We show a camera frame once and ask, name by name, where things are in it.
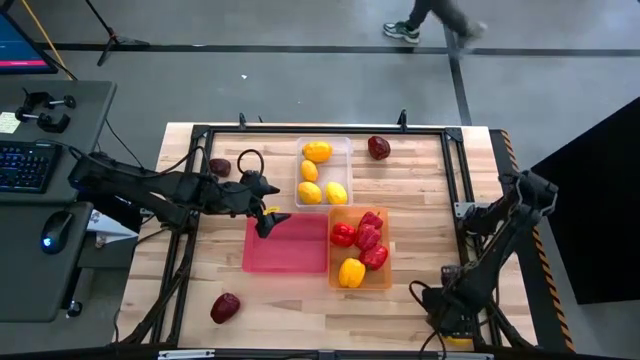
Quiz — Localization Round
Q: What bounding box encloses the black floor panel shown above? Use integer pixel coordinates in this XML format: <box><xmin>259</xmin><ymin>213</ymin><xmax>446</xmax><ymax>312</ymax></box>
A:
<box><xmin>529</xmin><ymin>96</ymin><xmax>640</xmax><ymax>306</ymax></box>

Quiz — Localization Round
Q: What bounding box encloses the yellow bell pepper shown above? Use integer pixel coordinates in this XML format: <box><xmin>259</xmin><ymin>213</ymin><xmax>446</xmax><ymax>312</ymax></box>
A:
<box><xmin>338</xmin><ymin>257</ymin><xmax>367</xmax><ymax>290</ymax></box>

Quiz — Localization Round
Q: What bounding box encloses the black computer mouse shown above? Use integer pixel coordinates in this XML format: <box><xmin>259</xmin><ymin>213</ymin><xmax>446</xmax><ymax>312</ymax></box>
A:
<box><xmin>39</xmin><ymin>209</ymin><xmax>75</xmax><ymax>256</ymax></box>

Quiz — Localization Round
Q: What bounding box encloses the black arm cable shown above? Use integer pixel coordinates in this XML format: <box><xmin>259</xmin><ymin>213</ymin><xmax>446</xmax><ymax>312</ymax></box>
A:
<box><xmin>408</xmin><ymin>278</ymin><xmax>447</xmax><ymax>360</ymax></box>
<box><xmin>236</xmin><ymin>147</ymin><xmax>266</xmax><ymax>177</ymax></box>

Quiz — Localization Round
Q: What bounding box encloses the orange translucent plastic bin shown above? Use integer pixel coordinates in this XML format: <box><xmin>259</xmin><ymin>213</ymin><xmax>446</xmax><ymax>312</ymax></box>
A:
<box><xmin>327</xmin><ymin>206</ymin><xmax>393</xmax><ymax>291</ymax></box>

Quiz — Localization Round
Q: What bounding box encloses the black tripod stand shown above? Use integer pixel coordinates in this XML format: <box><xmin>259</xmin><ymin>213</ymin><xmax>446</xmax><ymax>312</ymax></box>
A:
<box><xmin>82</xmin><ymin>0</ymin><xmax>151</xmax><ymax>68</ymax></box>

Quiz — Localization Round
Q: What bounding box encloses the grey side desk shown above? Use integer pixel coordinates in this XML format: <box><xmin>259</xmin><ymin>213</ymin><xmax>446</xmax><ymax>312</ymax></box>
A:
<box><xmin>0</xmin><ymin>78</ymin><xmax>119</xmax><ymax>324</ymax></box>

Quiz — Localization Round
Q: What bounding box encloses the person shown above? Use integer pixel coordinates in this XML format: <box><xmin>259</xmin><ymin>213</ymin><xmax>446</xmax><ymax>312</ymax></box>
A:
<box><xmin>382</xmin><ymin>0</ymin><xmax>489</xmax><ymax>50</ymax></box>

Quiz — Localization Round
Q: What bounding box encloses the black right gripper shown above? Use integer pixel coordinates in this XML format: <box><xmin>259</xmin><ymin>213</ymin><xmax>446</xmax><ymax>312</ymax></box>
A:
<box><xmin>422</xmin><ymin>278</ymin><xmax>477</xmax><ymax>341</ymax></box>

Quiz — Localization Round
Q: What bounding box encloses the yellow sticky note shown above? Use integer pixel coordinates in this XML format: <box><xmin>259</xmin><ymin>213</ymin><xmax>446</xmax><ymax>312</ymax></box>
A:
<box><xmin>0</xmin><ymin>111</ymin><xmax>22</xmax><ymax>135</ymax></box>

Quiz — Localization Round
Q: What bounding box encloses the pink translucent plastic bin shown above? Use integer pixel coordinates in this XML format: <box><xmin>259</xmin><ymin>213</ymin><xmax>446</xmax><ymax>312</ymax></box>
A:
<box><xmin>241</xmin><ymin>212</ymin><xmax>330</xmax><ymax>275</ymax></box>

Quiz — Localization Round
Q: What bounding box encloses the white paper sheet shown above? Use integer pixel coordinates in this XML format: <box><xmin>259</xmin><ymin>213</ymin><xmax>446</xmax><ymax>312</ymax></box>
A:
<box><xmin>86</xmin><ymin>208</ymin><xmax>141</xmax><ymax>247</ymax></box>

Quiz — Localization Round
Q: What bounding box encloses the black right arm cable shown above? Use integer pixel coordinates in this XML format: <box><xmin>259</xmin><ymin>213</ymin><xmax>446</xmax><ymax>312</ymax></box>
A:
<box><xmin>408</xmin><ymin>278</ymin><xmax>447</xmax><ymax>360</ymax></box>

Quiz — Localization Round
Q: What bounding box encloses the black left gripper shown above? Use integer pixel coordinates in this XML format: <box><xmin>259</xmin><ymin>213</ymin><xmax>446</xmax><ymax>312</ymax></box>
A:
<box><xmin>199</xmin><ymin>171</ymin><xmax>293</xmax><ymax>240</ymax></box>

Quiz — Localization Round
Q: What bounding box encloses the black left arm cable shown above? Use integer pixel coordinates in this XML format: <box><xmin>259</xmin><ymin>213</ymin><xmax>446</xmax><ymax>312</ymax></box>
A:
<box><xmin>236</xmin><ymin>147</ymin><xmax>266</xmax><ymax>177</ymax></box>

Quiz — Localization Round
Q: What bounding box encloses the black backlit keyboard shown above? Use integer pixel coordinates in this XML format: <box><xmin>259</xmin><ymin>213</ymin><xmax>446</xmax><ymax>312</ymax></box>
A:
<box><xmin>0</xmin><ymin>140</ymin><xmax>64</xmax><ymax>195</ymax></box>

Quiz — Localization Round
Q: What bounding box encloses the orange-yellow mango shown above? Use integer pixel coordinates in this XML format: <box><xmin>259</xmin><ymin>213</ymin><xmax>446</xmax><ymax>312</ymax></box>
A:
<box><xmin>301</xmin><ymin>140</ymin><xmax>334</xmax><ymax>164</ymax></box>

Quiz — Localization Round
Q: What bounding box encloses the red bell pepper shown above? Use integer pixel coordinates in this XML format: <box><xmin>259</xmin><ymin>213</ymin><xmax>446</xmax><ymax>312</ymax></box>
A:
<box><xmin>329</xmin><ymin>222</ymin><xmax>358</xmax><ymax>249</ymax></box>
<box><xmin>354</xmin><ymin>223</ymin><xmax>383</xmax><ymax>252</ymax></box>
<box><xmin>358</xmin><ymin>243</ymin><xmax>390</xmax><ymax>272</ymax></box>
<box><xmin>357</xmin><ymin>210</ymin><xmax>385</xmax><ymax>231</ymax></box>

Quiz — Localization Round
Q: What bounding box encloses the yellow lemon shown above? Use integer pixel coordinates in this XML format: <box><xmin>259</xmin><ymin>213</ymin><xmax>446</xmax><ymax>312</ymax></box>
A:
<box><xmin>325</xmin><ymin>181</ymin><xmax>349</xmax><ymax>206</ymax></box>
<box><xmin>297</xmin><ymin>180</ymin><xmax>324</xmax><ymax>206</ymax></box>

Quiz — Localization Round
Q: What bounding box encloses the black C-clamp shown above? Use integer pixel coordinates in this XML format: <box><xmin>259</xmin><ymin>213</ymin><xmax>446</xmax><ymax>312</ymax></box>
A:
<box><xmin>14</xmin><ymin>106</ymin><xmax>72</xmax><ymax>135</ymax></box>
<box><xmin>21</xmin><ymin>88</ymin><xmax>78</xmax><ymax>113</ymax></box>

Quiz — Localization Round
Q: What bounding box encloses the computer monitor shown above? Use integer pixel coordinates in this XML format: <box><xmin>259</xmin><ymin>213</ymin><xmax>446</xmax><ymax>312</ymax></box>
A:
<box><xmin>0</xmin><ymin>8</ymin><xmax>59</xmax><ymax>76</ymax></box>

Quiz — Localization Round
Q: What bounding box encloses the black-yellow hazard stripe strip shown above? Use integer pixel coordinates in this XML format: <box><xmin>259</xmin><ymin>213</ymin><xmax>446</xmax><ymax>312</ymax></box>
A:
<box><xmin>499</xmin><ymin>128</ymin><xmax>577</xmax><ymax>352</ymax></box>

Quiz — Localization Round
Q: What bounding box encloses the clear plastic bin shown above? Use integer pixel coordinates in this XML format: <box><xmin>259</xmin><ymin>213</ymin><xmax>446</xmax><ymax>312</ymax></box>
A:
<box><xmin>294</xmin><ymin>135</ymin><xmax>354</xmax><ymax>209</ymax></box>

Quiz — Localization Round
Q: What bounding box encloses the yellow cable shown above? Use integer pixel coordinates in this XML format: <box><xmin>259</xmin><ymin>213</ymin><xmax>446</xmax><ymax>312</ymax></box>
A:
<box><xmin>19</xmin><ymin>0</ymin><xmax>77</xmax><ymax>81</ymax></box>

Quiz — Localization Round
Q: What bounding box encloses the black aluminium table frame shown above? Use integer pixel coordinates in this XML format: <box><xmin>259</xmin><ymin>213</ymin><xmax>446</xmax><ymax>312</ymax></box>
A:
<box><xmin>149</xmin><ymin>123</ymin><xmax>497</xmax><ymax>351</ymax></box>

